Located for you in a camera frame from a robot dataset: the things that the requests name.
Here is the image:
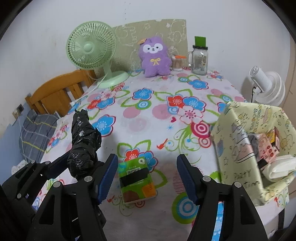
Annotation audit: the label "green orange tissue pack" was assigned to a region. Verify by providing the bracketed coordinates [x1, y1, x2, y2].
[118, 157, 157, 203]

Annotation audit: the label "black plastic bag bundle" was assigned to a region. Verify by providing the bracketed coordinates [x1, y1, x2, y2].
[67, 109, 102, 180]

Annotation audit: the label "pink wet wipes pack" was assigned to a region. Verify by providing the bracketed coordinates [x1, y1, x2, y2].
[255, 133, 280, 163]

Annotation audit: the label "yellow cartoon storage box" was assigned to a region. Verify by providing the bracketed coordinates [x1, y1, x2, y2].
[211, 101, 295, 205]

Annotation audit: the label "grey plaid bedding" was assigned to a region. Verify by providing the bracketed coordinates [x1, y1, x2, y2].
[19, 109, 59, 163]

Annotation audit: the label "white folded tissues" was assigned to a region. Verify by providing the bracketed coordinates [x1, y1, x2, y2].
[262, 155, 295, 181]

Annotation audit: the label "wooden bed headboard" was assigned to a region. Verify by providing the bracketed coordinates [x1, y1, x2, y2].
[25, 70, 96, 116]

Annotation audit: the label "floral tablecloth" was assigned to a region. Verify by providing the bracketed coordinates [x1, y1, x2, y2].
[42, 70, 246, 240]

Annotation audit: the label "white standing fan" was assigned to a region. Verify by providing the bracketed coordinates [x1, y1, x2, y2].
[249, 66, 285, 106]

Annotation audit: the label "glass mason jar mug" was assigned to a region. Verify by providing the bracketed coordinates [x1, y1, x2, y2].
[188, 36, 208, 75]

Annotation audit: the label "cotton swab container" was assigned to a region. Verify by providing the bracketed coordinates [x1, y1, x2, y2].
[171, 55, 187, 71]

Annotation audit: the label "green desk fan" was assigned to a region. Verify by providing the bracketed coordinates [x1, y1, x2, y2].
[66, 21, 129, 88]

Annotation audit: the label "purple plush toy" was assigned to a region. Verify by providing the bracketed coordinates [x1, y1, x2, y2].
[138, 36, 172, 77]

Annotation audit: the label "white fan power cable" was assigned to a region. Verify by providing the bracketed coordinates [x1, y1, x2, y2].
[69, 73, 110, 106]

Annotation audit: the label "green cartoon wall mat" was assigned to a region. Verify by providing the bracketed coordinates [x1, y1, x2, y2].
[111, 19, 188, 72]

